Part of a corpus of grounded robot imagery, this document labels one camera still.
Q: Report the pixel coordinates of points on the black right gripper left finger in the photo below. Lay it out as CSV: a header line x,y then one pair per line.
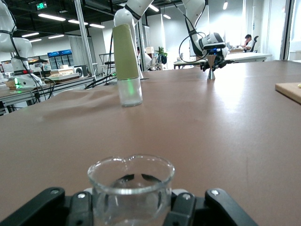
x,y
47,200

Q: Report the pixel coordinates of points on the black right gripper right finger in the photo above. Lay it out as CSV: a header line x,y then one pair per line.
x,y
223,207

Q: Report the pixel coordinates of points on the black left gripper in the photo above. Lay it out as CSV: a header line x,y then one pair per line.
x,y
219,54

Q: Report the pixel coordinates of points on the steel jigger measuring cup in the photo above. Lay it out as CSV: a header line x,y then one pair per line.
x,y
211,75

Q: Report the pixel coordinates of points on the small clear glass cup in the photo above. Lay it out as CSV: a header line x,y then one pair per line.
x,y
131,195

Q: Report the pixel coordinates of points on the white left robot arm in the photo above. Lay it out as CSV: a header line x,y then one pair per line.
x,y
138,7

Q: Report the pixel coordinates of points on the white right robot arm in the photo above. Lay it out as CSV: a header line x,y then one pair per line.
x,y
21,47

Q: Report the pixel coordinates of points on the white desk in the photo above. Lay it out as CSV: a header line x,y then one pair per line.
x,y
247,57

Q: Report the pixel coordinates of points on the seated person dark hair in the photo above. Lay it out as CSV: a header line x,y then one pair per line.
x,y
249,44

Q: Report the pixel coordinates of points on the black office chair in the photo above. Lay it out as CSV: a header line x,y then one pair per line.
x,y
256,42

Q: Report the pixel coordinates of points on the green potted plant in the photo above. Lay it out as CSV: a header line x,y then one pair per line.
x,y
161,51

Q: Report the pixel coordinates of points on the person in white shirt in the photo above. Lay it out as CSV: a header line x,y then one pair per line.
x,y
147,60

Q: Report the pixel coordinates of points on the brown table cover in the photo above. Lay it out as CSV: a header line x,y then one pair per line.
x,y
188,129

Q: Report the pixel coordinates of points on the wooden cutting board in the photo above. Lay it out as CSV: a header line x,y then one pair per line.
x,y
289,91

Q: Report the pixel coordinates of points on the green sleeved glass bottle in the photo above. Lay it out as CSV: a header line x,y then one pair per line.
x,y
124,58

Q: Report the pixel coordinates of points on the flat wooden crate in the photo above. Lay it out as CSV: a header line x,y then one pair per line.
x,y
63,75

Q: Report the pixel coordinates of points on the white box round front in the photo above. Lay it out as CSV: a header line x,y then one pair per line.
x,y
81,70

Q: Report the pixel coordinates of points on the blue drinks fridge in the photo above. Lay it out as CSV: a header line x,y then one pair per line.
x,y
60,58

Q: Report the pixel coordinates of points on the long ceiling lamp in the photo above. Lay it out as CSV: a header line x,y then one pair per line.
x,y
77,22
51,17

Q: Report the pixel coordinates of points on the green exit sign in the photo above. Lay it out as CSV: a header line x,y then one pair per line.
x,y
41,5

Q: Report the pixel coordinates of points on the aluminium frame pillar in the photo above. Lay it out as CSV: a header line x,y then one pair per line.
x,y
83,35

